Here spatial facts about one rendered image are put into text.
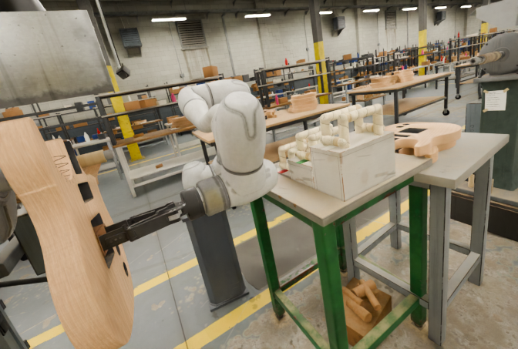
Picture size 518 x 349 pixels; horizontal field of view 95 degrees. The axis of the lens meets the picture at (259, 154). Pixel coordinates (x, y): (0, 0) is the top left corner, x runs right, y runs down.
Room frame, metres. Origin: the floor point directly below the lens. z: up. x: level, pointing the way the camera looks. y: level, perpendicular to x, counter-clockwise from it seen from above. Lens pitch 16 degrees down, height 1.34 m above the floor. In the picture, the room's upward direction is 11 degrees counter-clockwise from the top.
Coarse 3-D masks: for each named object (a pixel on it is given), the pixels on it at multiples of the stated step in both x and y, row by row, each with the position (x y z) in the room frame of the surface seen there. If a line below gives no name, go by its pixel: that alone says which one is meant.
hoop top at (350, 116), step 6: (366, 108) 0.78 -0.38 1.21; (372, 108) 0.79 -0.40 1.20; (378, 108) 0.80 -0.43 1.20; (342, 114) 0.74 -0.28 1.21; (348, 114) 0.74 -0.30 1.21; (354, 114) 0.75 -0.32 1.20; (360, 114) 0.76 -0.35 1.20; (366, 114) 0.77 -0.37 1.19; (372, 114) 0.79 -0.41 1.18; (348, 120) 0.74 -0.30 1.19; (354, 120) 0.76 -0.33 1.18
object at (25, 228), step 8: (24, 208) 0.70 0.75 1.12; (24, 216) 0.65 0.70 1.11; (16, 224) 0.64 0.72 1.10; (24, 224) 0.64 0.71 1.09; (32, 224) 0.65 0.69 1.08; (16, 232) 0.63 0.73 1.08; (24, 232) 0.64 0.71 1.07; (32, 232) 0.65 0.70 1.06; (24, 240) 0.64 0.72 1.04; (32, 240) 0.64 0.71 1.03; (24, 248) 0.63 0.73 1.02; (32, 248) 0.64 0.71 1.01; (40, 248) 0.65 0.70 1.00; (32, 256) 0.64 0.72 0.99; (40, 256) 0.64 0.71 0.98; (32, 264) 0.63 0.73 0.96; (40, 264) 0.64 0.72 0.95; (40, 272) 0.64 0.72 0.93; (8, 280) 0.61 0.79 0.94; (16, 280) 0.61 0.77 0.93; (24, 280) 0.62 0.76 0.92; (32, 280) 0.63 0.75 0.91; (40, 280) 0.64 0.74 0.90
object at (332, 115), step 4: (344, 108) 0.86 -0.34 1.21; (348, 108) 0.86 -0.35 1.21; (352, 108) 0.86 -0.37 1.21; (356, 108) 0.87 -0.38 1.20; (360, 108) 0.87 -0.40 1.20; (328, 112) 0.82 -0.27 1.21; (332, 112) 0.82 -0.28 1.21; (336, 112) 0.83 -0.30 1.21; (340, 112) 0.83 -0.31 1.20; (344, 112) 0.84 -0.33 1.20; (320, 116) 0.82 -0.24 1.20; (324, 116) 0.81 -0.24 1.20; (328, 116) 0.81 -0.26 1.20; (332, 116) 0.81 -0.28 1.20; (336, 116) 0.82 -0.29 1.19; (332, 120) 0.82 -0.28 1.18
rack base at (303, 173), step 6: (288, 162) 0.97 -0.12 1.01; (294, 162) 0.93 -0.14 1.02; (306, 162) 0.90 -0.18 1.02; (294, 168) 0.93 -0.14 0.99; (300, 168) 0.90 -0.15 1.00; (306, 168) 0.86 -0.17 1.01; (294, 174) 0.94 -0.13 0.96; (300, 174) 0.90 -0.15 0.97; (306, 174) 0.87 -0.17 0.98; (312, 174) 0.83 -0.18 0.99; (294, 180) 0.95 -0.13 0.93; (300, 180) 0.91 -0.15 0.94; (306, 180) 0.87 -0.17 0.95; (312, 180) 0.84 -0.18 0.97; (312, 186) 0.84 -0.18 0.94
